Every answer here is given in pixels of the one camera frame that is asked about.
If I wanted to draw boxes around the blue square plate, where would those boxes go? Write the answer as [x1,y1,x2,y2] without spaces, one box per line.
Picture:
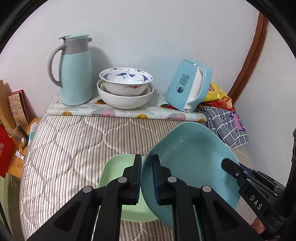
[140,122,240,228]

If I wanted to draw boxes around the green square plate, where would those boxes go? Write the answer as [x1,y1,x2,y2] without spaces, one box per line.
[99,154,158,222]

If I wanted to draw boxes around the person's right hand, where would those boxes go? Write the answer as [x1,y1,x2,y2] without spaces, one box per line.
[251,217,265,234]

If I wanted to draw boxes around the grey checked cloth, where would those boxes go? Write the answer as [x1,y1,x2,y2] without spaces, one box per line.
[198,105,249,149]

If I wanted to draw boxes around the striped quilted table cover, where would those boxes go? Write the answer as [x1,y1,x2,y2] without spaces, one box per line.
[19,91,258,241]

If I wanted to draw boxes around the red chips bag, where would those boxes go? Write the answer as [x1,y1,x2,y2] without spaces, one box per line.
[203,96,235,111]

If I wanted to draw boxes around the yellow chips bag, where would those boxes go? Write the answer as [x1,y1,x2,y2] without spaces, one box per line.
[203,83,227,102]

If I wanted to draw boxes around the rolled fruit pattern mat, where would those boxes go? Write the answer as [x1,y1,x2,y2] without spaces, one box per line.
[47,93,207,123]

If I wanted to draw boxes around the wooden side table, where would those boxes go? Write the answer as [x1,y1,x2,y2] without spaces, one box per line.
[6,117,42,180]

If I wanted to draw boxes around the red paper bag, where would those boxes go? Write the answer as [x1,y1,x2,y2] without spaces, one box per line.
[0,126,15,178]

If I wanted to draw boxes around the light blue electric kettle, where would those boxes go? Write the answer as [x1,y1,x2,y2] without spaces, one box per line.
[166,58,212,113]

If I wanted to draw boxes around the patterned gift box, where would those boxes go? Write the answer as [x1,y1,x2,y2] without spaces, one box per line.
[8,90,30,126]

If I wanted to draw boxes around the brown cardboard box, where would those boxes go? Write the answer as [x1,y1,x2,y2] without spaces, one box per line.
[1,80,16,135]

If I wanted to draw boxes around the white large bowl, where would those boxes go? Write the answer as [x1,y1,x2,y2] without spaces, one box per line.
[97,80,154,109]

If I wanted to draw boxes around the light blue thermos jug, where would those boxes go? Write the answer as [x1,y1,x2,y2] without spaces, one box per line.
[47,35,94,106]

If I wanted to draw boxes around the blue patterned porcelain bowl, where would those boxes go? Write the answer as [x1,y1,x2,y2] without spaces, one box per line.
[99,67,153,96]

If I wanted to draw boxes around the brown wooden door frame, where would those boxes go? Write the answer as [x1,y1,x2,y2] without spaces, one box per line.
[228,13,269,104]

